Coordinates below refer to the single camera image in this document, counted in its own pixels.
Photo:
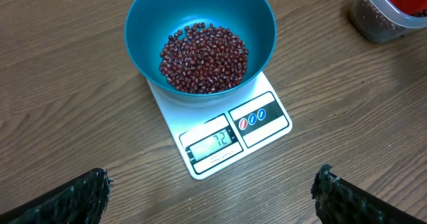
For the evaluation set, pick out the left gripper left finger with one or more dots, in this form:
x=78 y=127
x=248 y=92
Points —
x=80 y=200

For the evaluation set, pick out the white digital kitchen scale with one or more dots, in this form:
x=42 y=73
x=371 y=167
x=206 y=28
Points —
x=215 y=134

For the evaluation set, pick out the red beans in bowl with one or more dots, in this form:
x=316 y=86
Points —
x=203 y=59

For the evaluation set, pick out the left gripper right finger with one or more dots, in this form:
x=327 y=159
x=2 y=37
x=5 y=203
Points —
x=340 y=202

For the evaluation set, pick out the clear plastic container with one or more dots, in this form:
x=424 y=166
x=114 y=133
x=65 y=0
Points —
x=377 y=20

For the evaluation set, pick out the blue bowl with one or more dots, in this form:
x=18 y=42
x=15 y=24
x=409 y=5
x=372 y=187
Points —
x=150 y=22

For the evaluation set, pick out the red adzuki beans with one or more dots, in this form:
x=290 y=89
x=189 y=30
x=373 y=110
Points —
x=373 y=17

